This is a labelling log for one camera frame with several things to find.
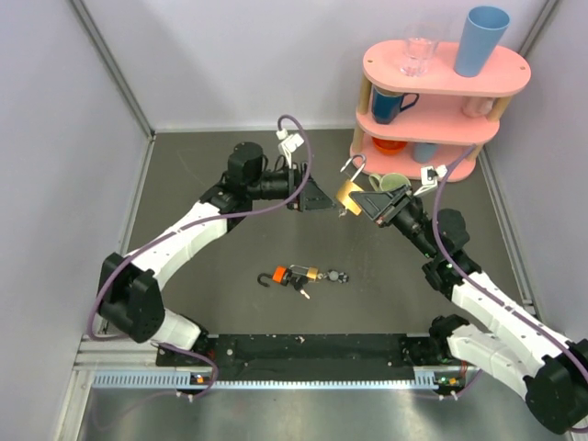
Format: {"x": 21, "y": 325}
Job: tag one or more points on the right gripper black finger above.
{"x": 379, "y": 207}
{"x": 401, "y": 190}

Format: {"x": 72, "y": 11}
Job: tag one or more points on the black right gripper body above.
{"x": 403, "y": 214}

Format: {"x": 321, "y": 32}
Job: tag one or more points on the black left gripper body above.
{"x": 292, "y": 185}

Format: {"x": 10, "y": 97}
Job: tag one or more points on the large brass padlock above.
{"x": 352, "y": 168}

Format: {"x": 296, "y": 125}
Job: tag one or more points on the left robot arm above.
{"x": 130, "y": 287}

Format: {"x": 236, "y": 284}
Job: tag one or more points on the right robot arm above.
{"x": 547, "y": 370}

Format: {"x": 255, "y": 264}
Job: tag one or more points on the orange black hook lock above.
{"x": 282, "y": 275}

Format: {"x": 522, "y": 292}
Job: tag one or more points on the light green mug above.
{"x": 388, "y": 182}

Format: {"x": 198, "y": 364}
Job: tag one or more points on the small light blue cup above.
{"x": 423, "y": 152}

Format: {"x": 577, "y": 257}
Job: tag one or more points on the orange bowl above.
{"x": 389, "y": 147}

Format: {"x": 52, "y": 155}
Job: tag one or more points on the pink three-tier shelf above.
{"x": 437, "y": 117}

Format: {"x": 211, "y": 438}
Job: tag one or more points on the small brass padlock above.
{"x": 310, "y": 272}

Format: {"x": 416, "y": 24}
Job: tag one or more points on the small padlock keys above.
{"x": 299, "y": 286}

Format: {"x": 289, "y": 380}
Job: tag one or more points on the dark blue mug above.
{"x": 387, "y": 106}

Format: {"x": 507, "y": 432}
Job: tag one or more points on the pink mug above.
{"x": 477, "y": 106}

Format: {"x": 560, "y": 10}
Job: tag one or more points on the clear drinking glass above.
{"x": 419, "y": 47}

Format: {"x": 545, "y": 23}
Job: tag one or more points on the light blue tall cup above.
{"x": 483, "y": 28}

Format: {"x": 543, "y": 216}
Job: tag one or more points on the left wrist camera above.
{"x": 288, "y": 144}

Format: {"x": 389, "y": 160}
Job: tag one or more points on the black white keychain charm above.
{"x": 334, "y": 276}

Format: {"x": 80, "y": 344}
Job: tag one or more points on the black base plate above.
{"x": 331, "y": 357}

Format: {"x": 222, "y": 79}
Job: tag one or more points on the aluminium frame rail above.
{"x": 115, "y": 349}

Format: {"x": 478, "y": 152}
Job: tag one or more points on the grey slotted cable duct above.
{"x": 196, "y": 380}

